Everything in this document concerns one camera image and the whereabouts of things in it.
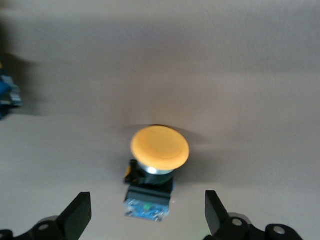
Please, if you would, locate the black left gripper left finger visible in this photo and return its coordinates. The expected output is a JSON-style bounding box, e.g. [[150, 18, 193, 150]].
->
[[0, 191, 93, 240]]

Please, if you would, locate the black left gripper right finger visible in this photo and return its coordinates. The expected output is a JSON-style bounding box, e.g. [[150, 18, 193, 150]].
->
[[203, 189, 304, 240]]

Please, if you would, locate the yellow mushroom push button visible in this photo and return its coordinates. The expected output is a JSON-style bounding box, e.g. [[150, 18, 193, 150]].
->
[[123, 126, 191, 223]]

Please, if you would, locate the green mushroom push button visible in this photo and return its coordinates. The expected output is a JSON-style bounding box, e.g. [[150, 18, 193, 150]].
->
[[0, 24, 23, 121]]

